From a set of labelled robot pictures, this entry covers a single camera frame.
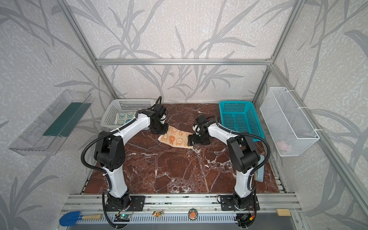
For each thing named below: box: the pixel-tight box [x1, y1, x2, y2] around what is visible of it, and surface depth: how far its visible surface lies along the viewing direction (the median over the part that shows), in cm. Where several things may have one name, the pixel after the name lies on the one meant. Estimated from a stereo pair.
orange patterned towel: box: [157, 125, 194, 150], surface depth 98 cm
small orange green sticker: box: [152, 209, 165, 219], surface depth 72 cm
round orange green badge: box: [187, 207, 199, 221], surface depth 72 cm
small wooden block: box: [276, 208, 292, 217], surface depth 72 cm
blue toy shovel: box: [59, 210, 103, 227], surface depth 71 cm
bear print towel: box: [115, 111, 137, 126], surface depth 109 cm
